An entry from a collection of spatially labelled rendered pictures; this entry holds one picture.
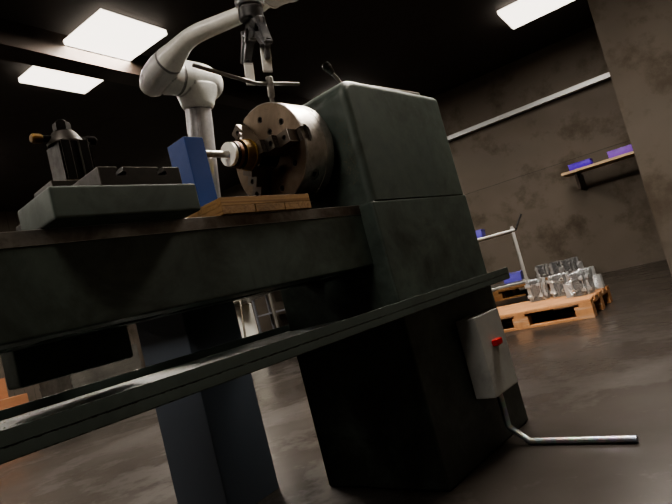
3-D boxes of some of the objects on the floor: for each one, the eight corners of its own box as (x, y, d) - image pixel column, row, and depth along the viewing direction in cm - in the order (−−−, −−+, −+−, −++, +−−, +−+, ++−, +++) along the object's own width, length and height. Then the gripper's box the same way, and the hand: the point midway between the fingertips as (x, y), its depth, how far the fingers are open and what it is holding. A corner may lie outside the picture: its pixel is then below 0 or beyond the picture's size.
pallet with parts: (589, 276, 720) (583, 254, 722) (580, 284, 656) (572, 259, 658) (509, 294, 778) (503, 273, 780) (493, 302, 714) (486, 279, 716)
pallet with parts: (613, 299, 454) (602, 262, 456) (600, 316, 390) (588, 272, 393) (486, 324, 513) (477, 290, 516) (457, 341, 450) (447, 303, 452)
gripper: (224, 22, 176) (233, 90, 177) (253, -12, 155) (263, 65, 156) (247, 24, 180) (255, 90, 181) (278, -9, 158) (287, 66, 159)
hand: (258, 75), depth 168 cm, fingers open, 13 cm apart
